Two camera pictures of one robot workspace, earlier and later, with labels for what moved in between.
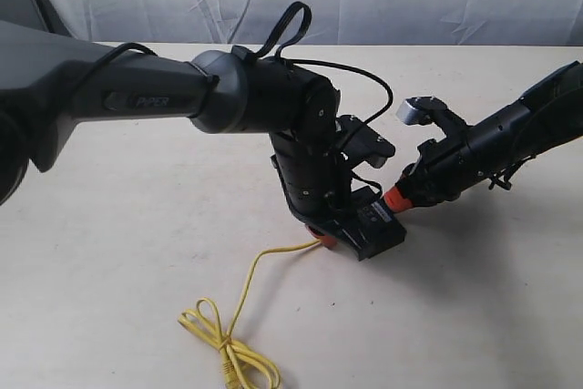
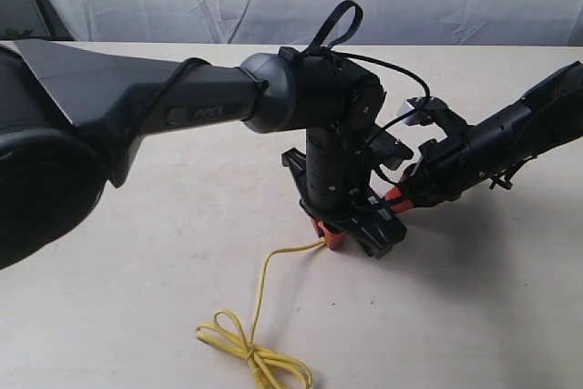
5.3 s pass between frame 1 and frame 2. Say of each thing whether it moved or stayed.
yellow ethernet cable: moved
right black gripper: stayed
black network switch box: moved
